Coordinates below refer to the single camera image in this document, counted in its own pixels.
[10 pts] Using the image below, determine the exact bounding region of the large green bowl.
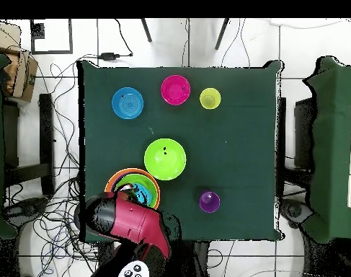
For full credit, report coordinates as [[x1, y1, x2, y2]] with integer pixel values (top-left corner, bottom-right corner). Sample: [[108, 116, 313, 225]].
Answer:
[[114, 173, 159, 209], [143, 138, 187, 181]]

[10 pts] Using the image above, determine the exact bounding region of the purple bowl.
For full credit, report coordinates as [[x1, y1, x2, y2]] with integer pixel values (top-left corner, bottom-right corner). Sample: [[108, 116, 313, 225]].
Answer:
[[110, 170, 160, 203]]

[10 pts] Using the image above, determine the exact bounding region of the purple cup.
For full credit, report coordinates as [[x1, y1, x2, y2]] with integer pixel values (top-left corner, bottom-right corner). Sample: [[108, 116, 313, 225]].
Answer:
[[199, 190, 221, 214]]

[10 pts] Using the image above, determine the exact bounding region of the large orange bowl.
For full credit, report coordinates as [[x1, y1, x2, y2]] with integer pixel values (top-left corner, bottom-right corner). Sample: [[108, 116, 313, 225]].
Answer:
[[104, 167, 161, 211]]

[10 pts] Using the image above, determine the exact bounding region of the dark green tablecloth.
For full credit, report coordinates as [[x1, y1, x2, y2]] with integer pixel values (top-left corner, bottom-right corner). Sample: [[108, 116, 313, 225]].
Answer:
[[76, 59, 284, 243]]

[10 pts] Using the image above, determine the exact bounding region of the red bowl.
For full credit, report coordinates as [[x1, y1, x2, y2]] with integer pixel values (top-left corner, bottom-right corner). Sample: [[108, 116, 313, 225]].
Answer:
[[160, 74, 192, 107]]

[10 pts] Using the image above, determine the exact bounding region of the yellow ribbed cup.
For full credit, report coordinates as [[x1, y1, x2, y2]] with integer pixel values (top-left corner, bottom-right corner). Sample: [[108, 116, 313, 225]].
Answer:
[[199, 87, 222, 110]]

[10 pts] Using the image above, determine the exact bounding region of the blue bowl with ribbed bottom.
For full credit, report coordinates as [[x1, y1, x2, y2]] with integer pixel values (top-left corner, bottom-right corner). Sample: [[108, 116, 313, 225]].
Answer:
[[111, 87, 145, 120]]

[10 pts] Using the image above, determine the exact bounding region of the black stand leg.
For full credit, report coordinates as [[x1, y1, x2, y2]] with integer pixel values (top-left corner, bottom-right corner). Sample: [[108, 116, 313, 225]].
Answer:
[[140, 18, 153, 43], [214, 18, 230, 50]]

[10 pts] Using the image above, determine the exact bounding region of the black bench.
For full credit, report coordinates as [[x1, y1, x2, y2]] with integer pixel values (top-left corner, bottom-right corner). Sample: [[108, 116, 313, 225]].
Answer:
[[3, 93, 55, 197]]

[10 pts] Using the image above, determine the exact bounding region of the grey chair base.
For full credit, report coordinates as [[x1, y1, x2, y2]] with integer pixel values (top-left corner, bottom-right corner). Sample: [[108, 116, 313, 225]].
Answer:
[[279, 198, 314, 229]]

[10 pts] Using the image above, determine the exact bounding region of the black base with knob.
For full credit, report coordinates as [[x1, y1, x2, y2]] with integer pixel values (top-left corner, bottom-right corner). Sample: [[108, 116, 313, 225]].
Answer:
[[3, 197, 50, 229]]

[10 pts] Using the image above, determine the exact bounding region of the cardboard box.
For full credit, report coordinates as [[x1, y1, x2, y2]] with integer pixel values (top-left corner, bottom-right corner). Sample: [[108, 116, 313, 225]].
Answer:
[[0, 22, 39, 102]]

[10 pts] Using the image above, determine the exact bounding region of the tangle of floor cables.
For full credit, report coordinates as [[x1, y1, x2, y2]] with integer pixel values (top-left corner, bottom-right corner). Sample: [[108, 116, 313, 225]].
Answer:
[[1, 61, 118, 277]]

